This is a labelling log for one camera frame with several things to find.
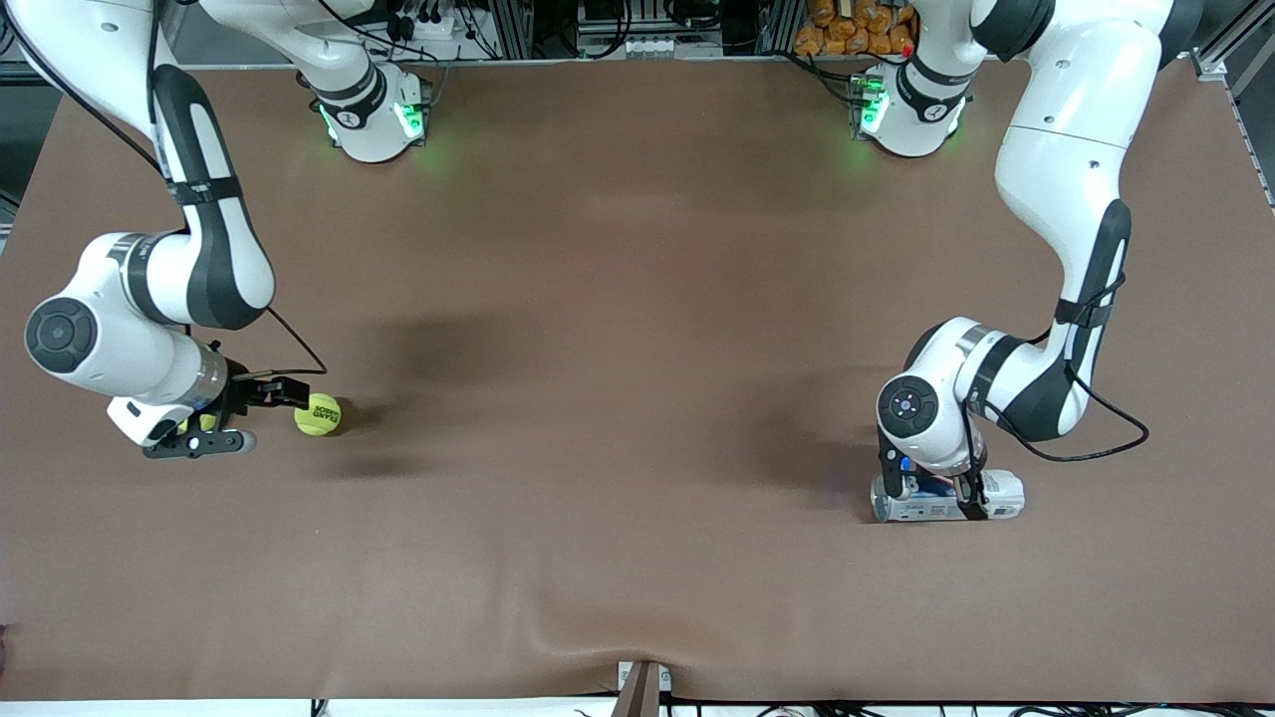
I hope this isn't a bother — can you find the aluminium frame post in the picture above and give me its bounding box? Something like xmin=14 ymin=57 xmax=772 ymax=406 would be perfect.
xmin=759 ymin=0 xmax=804 ymax=56
xmin=488 ymin=0 xmax=534 ymax=59

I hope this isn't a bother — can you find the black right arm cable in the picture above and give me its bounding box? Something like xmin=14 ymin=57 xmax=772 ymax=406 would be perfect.
xmin=0 ymin=0 xmax=330 ymax=379

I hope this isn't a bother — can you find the aluminium camera post profile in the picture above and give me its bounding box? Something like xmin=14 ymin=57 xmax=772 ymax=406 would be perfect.
xmin=616 ymin=660 xmax=671 ymax=717

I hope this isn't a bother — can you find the white power strip with plugs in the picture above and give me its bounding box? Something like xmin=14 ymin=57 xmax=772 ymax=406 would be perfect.
xmin=383 ymin=0 xmax=469 ymax=46

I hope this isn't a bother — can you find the white blue tennis ball can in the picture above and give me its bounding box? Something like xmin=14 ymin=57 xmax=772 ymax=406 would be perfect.
xmin=870 ymin=469 xmax=1026 ymax=524

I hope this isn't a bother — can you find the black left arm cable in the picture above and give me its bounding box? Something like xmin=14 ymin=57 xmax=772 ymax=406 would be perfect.
xmin=961 ymin=274 xmax=1151 ymax=464

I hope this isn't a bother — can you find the yellow Roland Garros tennis ball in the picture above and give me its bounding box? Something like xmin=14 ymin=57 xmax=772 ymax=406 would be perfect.
xmin=294 ymin=392 xmax=344 ymax=437

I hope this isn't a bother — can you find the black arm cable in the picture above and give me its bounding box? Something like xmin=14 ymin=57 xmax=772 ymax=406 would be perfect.
xmin=0 ymin=0 xmax=330 ymax=379
xmin=961 ymin=274 xmax=1151 ymax=464

